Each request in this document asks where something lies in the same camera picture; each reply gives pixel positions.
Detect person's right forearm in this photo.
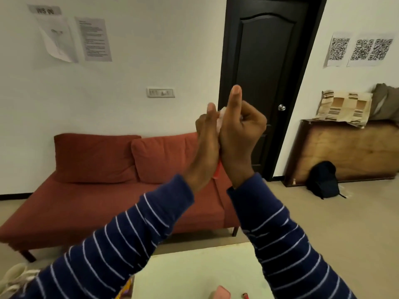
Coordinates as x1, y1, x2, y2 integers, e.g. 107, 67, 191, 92
227, 172, 357, 299

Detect white wall switch plate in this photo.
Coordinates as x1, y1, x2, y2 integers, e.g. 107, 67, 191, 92
147, 87, 175, 98

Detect printed text paper sheet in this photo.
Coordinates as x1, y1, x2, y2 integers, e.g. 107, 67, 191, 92
75, 17, 113, 62

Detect black door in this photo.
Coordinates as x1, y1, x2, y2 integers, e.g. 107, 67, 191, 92
218, 0, 328, 181

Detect grey label sheet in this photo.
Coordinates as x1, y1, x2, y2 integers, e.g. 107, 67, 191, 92
27, 4, 62, 15

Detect person's left forearm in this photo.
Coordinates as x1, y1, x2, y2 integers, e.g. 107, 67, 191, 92
9, 174, 195, 299

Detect pink object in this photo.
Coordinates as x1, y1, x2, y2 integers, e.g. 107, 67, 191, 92
208, 285, 232, 299

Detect white and red packet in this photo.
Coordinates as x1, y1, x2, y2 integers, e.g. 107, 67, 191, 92
213, 107, 226, 179

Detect white shoe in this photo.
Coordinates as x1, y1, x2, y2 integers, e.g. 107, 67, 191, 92
0, 263, 41, 299

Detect red sofa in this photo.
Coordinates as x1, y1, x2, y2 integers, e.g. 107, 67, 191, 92
0, 133, 241, 263

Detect brown wooden cabinet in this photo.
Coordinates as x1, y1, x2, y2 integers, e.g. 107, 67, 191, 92
283, 119, 399, 187

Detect red sofa cushion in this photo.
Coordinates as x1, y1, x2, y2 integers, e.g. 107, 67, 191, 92
54, 133, 141, 184
131, 133, 201, 185

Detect person's left hand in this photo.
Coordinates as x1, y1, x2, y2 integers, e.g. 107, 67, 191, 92
183, 103, 220, 194

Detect person's right hand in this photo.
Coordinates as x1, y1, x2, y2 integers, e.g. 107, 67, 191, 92
219, 85, 267, 189

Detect small code paper sheet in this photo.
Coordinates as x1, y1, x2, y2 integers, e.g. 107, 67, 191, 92
326, 32, 353, 67

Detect curled white paper sheet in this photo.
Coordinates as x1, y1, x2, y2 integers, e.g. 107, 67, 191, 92
35, 14, 79, 63

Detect olive cloth garment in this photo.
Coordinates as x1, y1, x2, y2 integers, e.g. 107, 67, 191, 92
369, 83, 399, 125

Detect black backpack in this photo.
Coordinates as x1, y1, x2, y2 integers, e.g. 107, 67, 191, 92
305, 161, 347, 200

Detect yellow and purple packet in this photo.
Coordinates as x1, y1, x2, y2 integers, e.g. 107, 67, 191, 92
115, 275, 136, 299

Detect wide code paper sheet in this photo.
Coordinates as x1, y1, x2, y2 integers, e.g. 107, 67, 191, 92
347, 34, 395, 67

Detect beige patterned cloth bag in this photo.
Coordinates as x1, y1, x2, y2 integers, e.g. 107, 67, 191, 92
313, 89, 373, 128

